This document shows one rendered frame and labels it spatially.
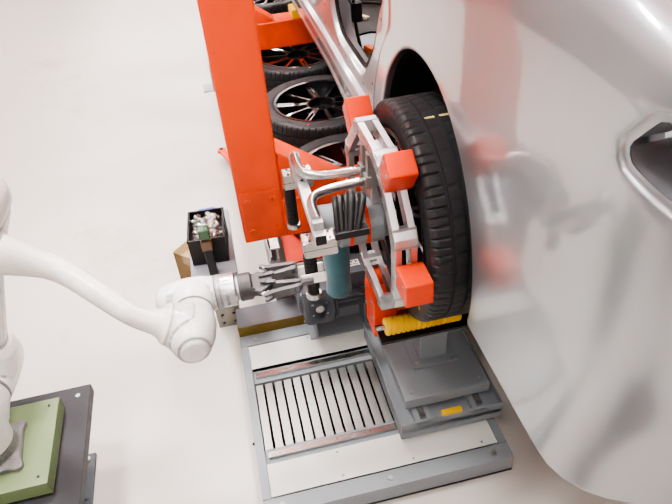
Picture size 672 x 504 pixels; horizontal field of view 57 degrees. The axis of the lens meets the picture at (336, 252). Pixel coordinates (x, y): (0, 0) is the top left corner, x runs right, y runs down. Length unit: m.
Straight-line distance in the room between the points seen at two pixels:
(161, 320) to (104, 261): 1.86
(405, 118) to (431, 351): 0.91
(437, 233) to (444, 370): 0.79
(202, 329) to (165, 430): 1.05
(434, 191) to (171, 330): 0.71
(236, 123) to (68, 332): 1.38
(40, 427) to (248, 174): 1.04
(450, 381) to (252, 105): 1.13
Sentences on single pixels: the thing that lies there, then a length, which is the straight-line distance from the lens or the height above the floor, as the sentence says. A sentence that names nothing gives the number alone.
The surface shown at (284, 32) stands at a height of 0.61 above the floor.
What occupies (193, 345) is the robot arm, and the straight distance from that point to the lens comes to 1.47.
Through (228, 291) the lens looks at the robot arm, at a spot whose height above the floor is 0.86.
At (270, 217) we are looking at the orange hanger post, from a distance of 2.28.
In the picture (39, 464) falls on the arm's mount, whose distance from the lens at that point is 2.12.
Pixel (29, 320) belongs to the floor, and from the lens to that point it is 3.18.
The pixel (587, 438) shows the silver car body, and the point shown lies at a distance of 1.25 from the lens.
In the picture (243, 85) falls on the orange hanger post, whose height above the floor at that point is 1.13.
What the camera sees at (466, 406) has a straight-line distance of 2.24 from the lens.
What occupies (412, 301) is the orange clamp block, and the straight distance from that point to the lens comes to 1.57.
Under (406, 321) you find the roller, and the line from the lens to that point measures 1.95.
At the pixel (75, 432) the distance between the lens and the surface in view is 2.21.
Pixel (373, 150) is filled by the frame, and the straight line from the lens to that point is 1.61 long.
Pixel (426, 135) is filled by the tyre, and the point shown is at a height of 1.16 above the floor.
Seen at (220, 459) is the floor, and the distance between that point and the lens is 2.36.
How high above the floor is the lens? 1.92
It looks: 39 degrees down
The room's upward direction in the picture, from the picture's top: 5 degrees counter-clockwise
